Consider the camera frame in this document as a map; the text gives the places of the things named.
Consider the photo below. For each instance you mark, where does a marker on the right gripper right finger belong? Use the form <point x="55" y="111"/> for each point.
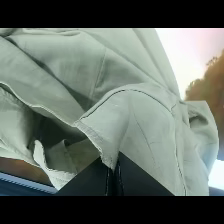
<point x="140" y="180"/>

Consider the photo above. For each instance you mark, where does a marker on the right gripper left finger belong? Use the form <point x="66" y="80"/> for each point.
<point x="88" y="181"/>

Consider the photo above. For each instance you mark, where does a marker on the pale green shirt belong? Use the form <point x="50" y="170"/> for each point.
<point x="110" y="83"/>

